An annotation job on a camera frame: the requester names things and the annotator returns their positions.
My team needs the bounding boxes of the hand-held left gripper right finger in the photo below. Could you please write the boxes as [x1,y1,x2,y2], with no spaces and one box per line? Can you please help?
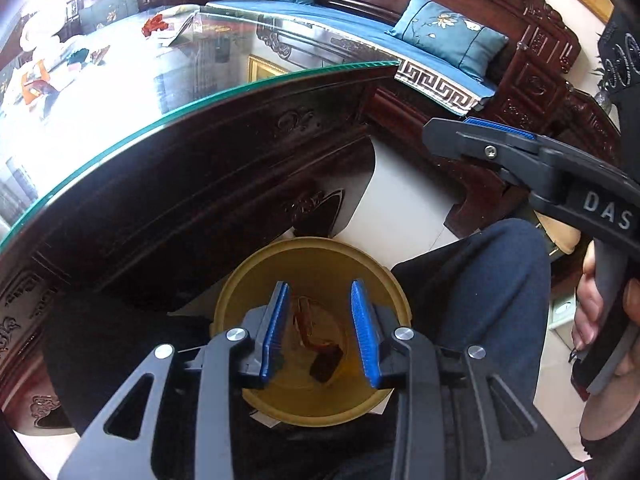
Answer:
[349,280,568,480]

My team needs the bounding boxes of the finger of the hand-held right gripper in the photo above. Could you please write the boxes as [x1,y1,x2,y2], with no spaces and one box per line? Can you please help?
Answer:
[422,118,621,202]
[462,116,538,142]

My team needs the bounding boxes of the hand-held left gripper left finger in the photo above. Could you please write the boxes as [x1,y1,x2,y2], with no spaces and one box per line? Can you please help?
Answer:
[56,281,292,480]

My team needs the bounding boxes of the red brown wrapper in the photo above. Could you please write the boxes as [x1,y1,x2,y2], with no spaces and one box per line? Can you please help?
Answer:
[292,296,331,356]

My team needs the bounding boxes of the dark brown packet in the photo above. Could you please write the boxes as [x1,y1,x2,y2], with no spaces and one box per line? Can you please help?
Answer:
[309,342,345,383]

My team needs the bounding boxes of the yellow plastic bin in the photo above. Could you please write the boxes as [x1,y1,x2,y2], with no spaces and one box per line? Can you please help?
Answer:
[212,236,413,428]

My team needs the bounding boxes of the person's right forearm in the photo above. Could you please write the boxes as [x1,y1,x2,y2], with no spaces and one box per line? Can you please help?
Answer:
[580,380,640,466]

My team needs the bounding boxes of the person's right hand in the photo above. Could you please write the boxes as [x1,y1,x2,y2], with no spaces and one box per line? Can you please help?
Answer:
[571,240,640,379]

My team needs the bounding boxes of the tan round object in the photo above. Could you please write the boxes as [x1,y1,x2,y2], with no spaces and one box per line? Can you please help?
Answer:
[532,207,583,261]

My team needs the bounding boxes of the carved wooden side cabinet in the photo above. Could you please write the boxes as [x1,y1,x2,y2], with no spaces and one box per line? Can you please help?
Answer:
[562,85,623,176]

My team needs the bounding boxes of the small white box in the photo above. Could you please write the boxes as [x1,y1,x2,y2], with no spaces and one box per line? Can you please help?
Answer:
[547,295,576,331]

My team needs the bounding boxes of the person's right leg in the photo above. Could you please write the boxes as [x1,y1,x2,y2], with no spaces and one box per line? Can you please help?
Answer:
[390,219,553,411]

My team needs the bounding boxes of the carved wooden sofa bench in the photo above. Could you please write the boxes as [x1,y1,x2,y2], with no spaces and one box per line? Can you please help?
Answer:
[205,0,498,116]

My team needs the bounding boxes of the glass-topped wooden coffee table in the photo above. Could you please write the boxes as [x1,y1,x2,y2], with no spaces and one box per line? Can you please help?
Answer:
[0,4,401,436]

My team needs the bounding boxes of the white folded paper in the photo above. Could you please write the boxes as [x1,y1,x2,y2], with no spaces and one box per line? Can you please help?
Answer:
[160,12,198,46]

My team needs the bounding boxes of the red crumpled wrapper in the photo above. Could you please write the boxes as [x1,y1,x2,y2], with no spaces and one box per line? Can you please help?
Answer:
[142,15,171,38]

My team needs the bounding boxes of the orange red packet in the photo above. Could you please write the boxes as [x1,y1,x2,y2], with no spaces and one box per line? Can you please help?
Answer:
[17,60,61,103]

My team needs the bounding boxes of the teal floral pillow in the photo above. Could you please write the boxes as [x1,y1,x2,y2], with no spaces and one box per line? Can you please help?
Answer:
[80,0,141,28]

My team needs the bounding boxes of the white crumpled item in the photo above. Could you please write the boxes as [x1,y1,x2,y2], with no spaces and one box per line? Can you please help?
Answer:
[19,10,68,52]

